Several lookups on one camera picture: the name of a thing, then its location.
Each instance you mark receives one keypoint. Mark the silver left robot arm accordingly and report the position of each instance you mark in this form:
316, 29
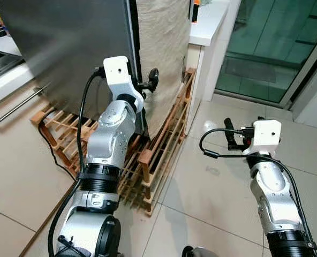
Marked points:
113, 134

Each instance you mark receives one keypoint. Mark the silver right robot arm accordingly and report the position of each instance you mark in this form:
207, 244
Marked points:
273, 193

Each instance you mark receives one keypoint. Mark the glass sliding door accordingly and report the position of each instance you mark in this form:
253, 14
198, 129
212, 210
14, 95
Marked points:
271, 48

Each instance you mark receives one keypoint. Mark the white counter cabinet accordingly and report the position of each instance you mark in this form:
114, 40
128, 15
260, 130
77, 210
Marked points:
206, 27

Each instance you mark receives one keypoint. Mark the wooden wine rack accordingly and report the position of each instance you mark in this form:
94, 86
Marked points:
158, 155

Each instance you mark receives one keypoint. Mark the orange and black object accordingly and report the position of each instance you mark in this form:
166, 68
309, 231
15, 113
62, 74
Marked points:
195, 8

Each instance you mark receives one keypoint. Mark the robot right leg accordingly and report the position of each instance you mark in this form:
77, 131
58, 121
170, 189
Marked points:
196, 251

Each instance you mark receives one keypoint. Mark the beige kitchen cabinet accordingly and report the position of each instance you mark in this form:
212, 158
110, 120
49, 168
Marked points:
19, 160

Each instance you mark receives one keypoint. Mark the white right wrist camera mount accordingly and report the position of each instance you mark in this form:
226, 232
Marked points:
267, 134

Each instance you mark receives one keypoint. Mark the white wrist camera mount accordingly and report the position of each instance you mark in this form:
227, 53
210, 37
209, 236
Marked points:
115, 72
267, 134

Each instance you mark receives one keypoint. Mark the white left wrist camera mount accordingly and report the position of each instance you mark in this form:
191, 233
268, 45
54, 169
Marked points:
115, 72

